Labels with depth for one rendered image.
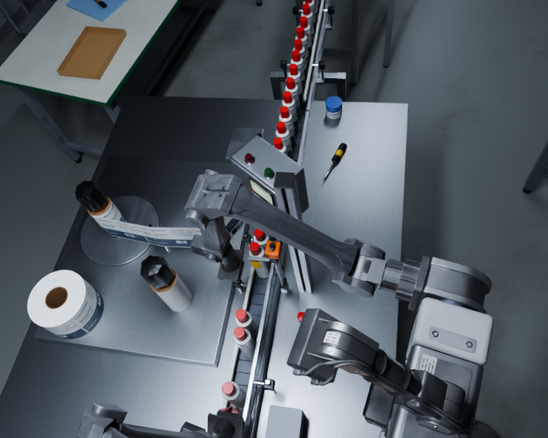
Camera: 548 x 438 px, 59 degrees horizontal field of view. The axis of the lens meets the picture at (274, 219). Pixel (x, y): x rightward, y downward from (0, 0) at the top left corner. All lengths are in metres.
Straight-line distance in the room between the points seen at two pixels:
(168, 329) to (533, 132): 2.45
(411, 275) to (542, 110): 2.52
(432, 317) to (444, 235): 1.85
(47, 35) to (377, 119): 1.92
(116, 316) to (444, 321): 1.20
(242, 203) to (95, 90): 1.82
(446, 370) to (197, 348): 0.95
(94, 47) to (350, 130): 1.50
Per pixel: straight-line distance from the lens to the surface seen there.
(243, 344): 1.48
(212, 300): 1.72
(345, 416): 1.62
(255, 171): 1.20
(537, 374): 2.64
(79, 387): 1.86
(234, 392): 1.43
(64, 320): 1.73
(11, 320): 3.17
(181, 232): 1.69
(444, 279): 1.03
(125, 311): 1.82
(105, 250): 1.94
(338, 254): 1.03
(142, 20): 2.96
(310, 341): 0.74
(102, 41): 2.93
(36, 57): 3.05
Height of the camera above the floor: 2.44
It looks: 59 degrees down
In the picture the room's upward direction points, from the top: 15 degrees counter-clockwise
